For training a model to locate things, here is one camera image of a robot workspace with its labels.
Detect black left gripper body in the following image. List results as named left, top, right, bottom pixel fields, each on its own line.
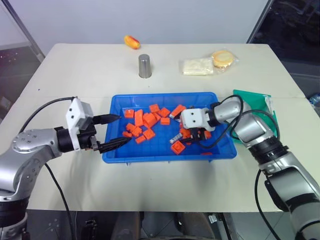
left=76, top=117, right=103, bottom=154

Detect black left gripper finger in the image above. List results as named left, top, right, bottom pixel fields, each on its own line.
left=92, top=113, right=122, bottom=126
left=98, top=136, right=132, bottom=154

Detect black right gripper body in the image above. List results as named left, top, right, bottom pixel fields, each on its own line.
left=189, top=127, right=207, bottom=141

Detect blue plastic bin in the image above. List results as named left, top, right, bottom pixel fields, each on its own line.
left=101, top=91, right=238, bottom=165

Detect green plastic bin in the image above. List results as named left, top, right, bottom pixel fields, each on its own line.
left=232, top=89, right=278, bottom=145

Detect silver metal cup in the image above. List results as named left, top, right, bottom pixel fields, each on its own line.
left=138, top=53, right=153, bottom=79

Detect white packaged bread slice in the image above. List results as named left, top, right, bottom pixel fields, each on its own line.
left=178, top=56, right=216, bottom=77

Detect packaged round yellow biscuits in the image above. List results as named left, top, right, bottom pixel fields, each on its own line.
left=210, top=49, right=240, bottom=73

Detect yellow red toy fruit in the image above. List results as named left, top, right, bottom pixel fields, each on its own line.
left=123, top=35, right=141, bottom=51

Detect clear plastic water bottle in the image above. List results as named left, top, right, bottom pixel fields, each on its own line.
left=309, top=92, right=320, bottom=106

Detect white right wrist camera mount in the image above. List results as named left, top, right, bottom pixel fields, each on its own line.
left=180, top=107, right=216, bottom=132

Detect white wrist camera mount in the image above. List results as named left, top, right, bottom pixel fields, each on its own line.
left=65, top=96, right=95, bottom=151
left=180, top=107, right=216, bottom=132

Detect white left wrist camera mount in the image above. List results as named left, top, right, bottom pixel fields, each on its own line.
left=65, top=96, right=95, bottom=151

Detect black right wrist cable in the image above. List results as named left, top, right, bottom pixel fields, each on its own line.
left=199, top=95, right=281, bottom=151

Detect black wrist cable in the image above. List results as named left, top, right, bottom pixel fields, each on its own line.
left=19, top=96, right=76, bottom=133
left=199, top=95, right=281, bottom=151

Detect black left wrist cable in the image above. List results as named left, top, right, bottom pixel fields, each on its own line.
left=19, top=96, right=76, bottom=133

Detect black left arm base cable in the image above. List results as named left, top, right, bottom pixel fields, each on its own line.
left=44, top=161, right=76, bottom=236

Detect black arm base cable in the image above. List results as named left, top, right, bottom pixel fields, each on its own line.
left=254, top=169, right=282, bottom=240
left=44, top=161, right=76, bottom=236

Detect black right arm base cable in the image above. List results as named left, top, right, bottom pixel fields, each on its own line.
left=254, top=169, right=282, bottom=240

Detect grey metal frame post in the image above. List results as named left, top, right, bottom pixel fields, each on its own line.
left=4, top=0, right=46, bottom=61
left=246, top=0, right=275, bottom=45

